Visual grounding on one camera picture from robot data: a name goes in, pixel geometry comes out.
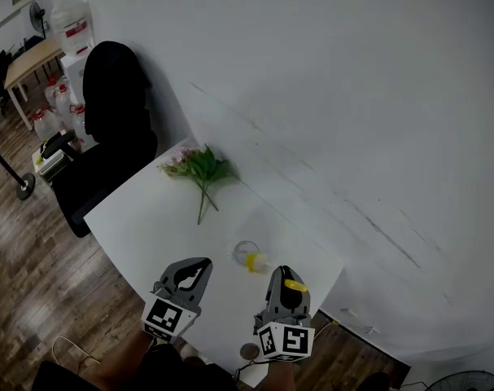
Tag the person's left forearm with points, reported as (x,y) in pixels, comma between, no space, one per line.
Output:
(124,361)

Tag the yellow and white brush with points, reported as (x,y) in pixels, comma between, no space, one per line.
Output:
(259,264)

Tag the large clear water bottle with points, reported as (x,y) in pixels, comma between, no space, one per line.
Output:
(72,25)

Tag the black office chair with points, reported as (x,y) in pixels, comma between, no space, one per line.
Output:
(112,112)

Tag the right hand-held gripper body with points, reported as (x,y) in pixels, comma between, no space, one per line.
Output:
(285,338)

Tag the wooden table with white legs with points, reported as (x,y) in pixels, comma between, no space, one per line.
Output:
(33,59)

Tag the white water dispenser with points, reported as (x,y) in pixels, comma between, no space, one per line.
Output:
(73,71)

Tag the person's right forearm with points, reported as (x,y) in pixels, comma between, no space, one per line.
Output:
(281,375)

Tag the black standing fan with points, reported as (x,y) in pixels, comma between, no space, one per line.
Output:
(38,16)

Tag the round brown disc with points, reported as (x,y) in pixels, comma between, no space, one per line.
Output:
(249,351)

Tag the clear glass cup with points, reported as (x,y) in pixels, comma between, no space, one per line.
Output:
(242,251)

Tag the clear red-capped water jug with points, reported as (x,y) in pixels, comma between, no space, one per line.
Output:
(53,90)
(79,122)
(64,104)
(45,124)

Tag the black stanchion post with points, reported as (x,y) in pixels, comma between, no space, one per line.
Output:
(24,185)

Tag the black and white box stack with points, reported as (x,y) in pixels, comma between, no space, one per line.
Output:
(53,159)

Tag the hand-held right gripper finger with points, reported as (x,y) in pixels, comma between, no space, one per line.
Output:
(274,291)
(305,301)

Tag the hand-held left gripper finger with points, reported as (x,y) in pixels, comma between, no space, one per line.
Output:
(202,285)
(177,266)

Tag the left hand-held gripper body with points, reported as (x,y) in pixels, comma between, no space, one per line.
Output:
(165,318)

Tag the pink and green flower bouquet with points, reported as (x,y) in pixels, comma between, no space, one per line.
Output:
(202,167)

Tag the person's black clothing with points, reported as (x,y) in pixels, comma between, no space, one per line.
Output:
(181,375)

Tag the black floor fan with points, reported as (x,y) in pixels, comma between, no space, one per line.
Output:
(462,381)

